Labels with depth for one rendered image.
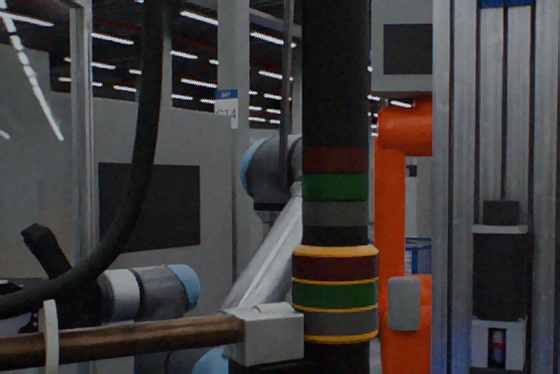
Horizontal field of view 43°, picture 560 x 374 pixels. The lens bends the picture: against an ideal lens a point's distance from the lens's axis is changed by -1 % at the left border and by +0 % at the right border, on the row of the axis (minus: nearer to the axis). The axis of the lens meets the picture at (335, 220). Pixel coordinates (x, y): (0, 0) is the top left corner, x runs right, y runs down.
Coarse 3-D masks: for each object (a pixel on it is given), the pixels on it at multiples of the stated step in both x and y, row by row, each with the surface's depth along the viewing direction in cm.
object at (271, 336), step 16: (240, 320) 32; (256, 320) 32; (272, 320) 32; (288, 320) 32; (240, 336) 32; (256, 336) 32; (272, 336) 32; (288, 336) 32; (224, 352) 34; (240, 352) 32; (256, 352) 32; (272, 352) 32; (288, 352) 32; (240, 368) 33; (256, 368) 32; (272, 368) 32; (288, 368) 32; (304, 368) 32
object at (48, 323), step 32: (160, 0) 30; (160, 32) 30; (160, 64) 30; (160, 96) 30; (128, 192) 30; (128, 224) 30; (96, 256) 29; (32, 288) 28; (64, 288) 28; (0, 320) 28
